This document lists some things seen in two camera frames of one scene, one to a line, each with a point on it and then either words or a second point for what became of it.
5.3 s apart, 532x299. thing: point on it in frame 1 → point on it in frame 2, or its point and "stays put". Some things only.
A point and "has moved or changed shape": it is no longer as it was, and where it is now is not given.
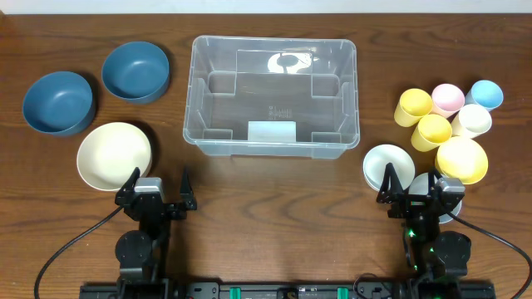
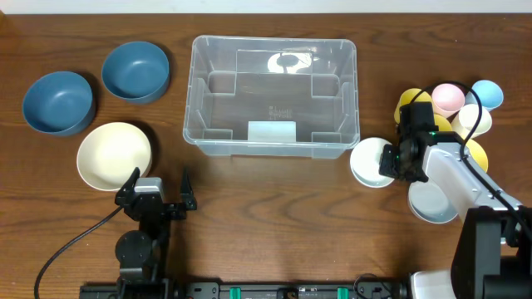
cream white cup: (471, 120) stays put
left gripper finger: (186, 192) stays put
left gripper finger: (123, 194) stays put
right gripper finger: (391, 190) → (386, 165)
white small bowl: (376, 160) has moved or changed shape
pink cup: (447, 100) stays put
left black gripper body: (172, 213) stays put
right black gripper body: (411, 206) → (408, 170)
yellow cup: (413, 105) stays put
